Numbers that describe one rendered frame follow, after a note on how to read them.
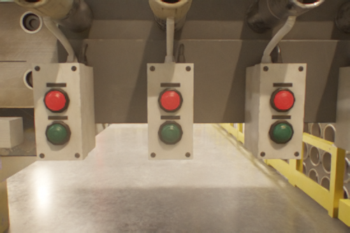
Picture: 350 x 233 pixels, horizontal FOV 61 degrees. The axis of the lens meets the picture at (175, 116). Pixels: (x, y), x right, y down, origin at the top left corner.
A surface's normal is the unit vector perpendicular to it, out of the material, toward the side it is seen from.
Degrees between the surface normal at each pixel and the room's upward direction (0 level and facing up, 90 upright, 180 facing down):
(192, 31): 90
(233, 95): 90
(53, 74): 90
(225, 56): 90
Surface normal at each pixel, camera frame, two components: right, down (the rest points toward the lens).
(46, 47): 0.03, 0.11
